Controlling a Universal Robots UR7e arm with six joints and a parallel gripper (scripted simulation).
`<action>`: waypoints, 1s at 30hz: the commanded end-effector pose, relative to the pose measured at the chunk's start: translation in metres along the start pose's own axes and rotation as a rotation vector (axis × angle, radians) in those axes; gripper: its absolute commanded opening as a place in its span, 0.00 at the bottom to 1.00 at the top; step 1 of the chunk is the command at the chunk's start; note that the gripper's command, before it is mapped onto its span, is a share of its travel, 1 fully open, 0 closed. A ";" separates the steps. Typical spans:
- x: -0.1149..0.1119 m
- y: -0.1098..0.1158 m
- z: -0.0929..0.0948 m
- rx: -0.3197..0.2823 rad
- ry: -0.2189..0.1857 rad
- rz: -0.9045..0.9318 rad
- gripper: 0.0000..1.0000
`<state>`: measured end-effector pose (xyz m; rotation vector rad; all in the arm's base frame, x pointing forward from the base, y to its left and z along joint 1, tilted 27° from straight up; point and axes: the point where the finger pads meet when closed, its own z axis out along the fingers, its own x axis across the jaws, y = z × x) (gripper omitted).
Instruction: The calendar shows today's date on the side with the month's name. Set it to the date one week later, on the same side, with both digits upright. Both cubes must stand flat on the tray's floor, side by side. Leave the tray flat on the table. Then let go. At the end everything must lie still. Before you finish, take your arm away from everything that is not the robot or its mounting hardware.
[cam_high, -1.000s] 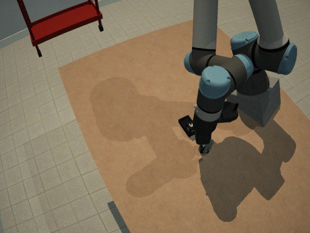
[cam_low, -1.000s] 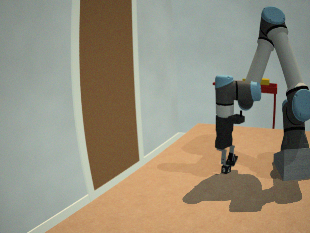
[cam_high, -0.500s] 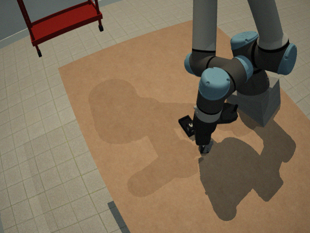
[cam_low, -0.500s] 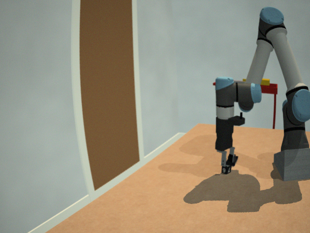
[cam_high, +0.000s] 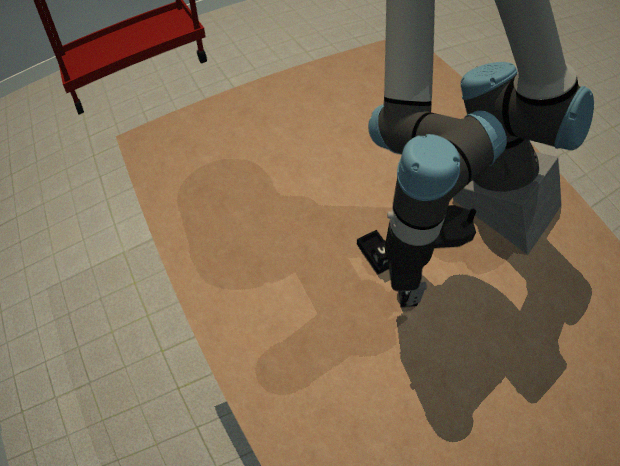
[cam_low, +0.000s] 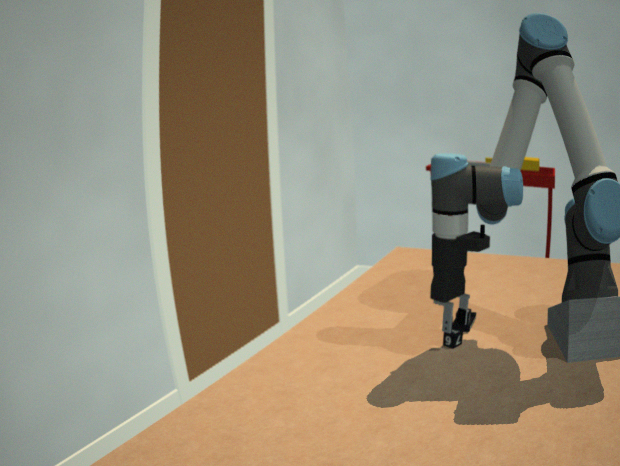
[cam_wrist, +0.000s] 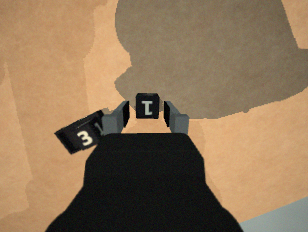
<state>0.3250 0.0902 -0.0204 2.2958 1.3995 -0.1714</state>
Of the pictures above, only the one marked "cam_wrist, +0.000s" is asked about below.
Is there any black number cube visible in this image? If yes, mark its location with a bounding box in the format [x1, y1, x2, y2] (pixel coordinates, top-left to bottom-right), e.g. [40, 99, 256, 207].
[70, 117, 103, 150]
[136, 93, 160, 119]

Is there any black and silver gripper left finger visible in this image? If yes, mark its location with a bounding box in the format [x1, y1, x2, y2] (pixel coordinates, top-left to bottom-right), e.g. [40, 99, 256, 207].
[102, 101, 130, 136]

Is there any black tray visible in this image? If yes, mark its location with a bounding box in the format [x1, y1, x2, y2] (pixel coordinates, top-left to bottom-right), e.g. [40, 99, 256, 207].
[55, 109, 104, 155]

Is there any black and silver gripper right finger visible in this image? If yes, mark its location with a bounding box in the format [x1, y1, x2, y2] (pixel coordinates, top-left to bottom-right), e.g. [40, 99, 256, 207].
[163, 101, 190, 135]

